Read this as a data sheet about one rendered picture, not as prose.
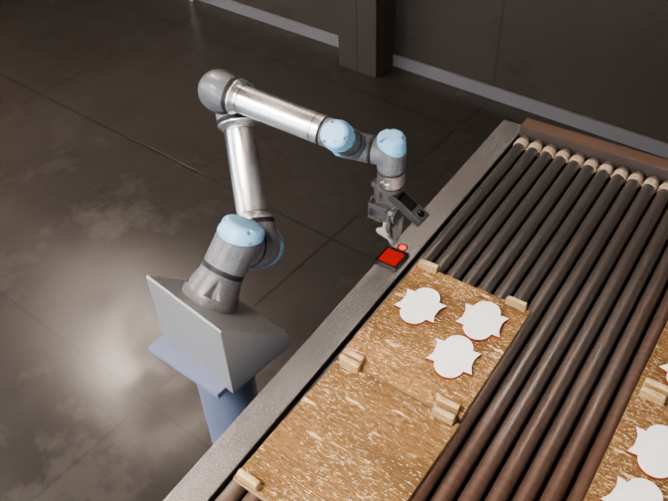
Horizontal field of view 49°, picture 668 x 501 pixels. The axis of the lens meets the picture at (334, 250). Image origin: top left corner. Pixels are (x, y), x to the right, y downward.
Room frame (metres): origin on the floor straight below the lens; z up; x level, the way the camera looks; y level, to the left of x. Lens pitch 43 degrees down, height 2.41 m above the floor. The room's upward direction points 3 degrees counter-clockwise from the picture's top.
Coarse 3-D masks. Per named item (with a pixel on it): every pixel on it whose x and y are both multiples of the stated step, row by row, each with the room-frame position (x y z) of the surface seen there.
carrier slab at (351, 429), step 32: (320, 384) 1.11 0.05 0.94; (352, 384) 1.11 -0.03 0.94; (384, 384) 1.10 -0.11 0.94; (288, 416) 1.02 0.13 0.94; (320, 416) 1.02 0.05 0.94; (352, 416) 1.01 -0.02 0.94; (384, 416) 1.01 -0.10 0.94; (416, 416) 1.00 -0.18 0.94; (288, 448) 0.93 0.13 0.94; (320, 448) 0.93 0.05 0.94; (352, 448) 0.92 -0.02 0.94; (384, 448) 0.92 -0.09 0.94; (416, 448) 0.92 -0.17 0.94; (288, 480) 0.85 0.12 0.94; (320, 480) 0.85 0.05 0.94; (352, 480) 0.84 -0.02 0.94; (384, 480) 0.84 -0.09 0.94; (416, 480) 0.84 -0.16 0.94
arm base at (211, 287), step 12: (204, 264) 1.36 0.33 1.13; (192, 276) 1.35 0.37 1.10; (204, 276) 1.33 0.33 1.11; (216, 276) 1.32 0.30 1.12; (228, 276) 1.33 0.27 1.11; (192, 288) 1.31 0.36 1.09; (204, 288) 1.30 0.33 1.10; (216, 288) 1.31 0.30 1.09; (228, 288) 1.31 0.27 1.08; (240, 288) 1.34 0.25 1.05; (204, 300) 1.28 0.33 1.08; (216, 300) 1.28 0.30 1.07; (228, 300) 1.29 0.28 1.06; (228, 312) 1.28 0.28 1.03
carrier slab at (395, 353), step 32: (416, 288) 1.42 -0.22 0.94; (448, 288) 1.42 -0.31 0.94; (384, 320) 1.31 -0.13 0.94; (448, 320) 1.30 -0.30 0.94; (512, 320) 1.29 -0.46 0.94; (384, 352) 1.20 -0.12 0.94; (416, 352) 1.20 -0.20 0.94; (480, 352) 1.19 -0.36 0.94; (416, 384) 1.10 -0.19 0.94; (448, 384) 1.09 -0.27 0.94; (480, 384) 1.09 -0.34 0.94
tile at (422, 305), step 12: (408, 288) 1.41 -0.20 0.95; (420, 288) 1.41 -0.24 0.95; (408, 300) 1.37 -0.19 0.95; (420, 300) 1.37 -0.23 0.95; (432, 300) 1.36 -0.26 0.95; (408, 312) 1.32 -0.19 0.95; (420, 312) 1.32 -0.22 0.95; (432, 312) 1.32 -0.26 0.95; (408, 324) 1.29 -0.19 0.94; (420, 324) 1.29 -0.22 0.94; (432, 324) 1.29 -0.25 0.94
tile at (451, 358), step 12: (456, 336) 1.23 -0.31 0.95; (444, 348) 1.20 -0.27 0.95; (456, 348) 1.19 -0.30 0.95; (468, 348) 1.19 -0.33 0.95; (432, 360) 1.16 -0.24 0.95; (444, 360) 1.16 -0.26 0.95; (456, 360) 1.16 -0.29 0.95; (468, 360) 1.15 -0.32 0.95; (444, 372) 1.12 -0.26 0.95; (456, 372) 1.12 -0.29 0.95; (468, 372) 1.12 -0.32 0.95
